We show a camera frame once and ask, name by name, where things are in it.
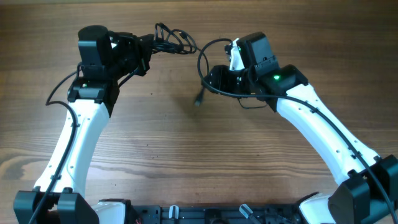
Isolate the thin black usb cable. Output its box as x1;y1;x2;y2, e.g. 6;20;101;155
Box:
193;46;211;107

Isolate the black cable bundle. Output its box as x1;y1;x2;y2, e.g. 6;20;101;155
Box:
151;22;200;55

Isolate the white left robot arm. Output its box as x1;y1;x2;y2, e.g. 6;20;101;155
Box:
13;25;154;223

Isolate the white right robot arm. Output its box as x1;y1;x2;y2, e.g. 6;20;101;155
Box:
198;32;397;223

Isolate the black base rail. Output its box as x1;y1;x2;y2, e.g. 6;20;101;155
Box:
132;204;303;224

